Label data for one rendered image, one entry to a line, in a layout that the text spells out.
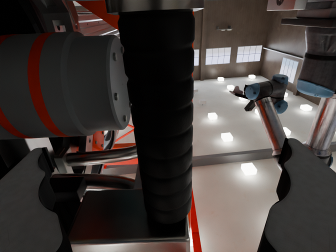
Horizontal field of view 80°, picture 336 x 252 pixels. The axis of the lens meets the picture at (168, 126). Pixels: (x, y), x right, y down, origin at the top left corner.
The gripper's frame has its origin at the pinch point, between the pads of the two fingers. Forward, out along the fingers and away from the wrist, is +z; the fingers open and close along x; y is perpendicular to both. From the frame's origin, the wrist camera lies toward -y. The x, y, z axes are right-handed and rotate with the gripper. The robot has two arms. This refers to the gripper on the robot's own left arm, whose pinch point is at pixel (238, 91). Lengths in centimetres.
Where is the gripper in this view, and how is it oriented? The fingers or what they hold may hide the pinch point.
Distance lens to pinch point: 142.8
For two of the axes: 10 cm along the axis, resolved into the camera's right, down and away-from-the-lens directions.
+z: -3.5, -4.4, 8.2
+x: -9.3, 0.9, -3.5
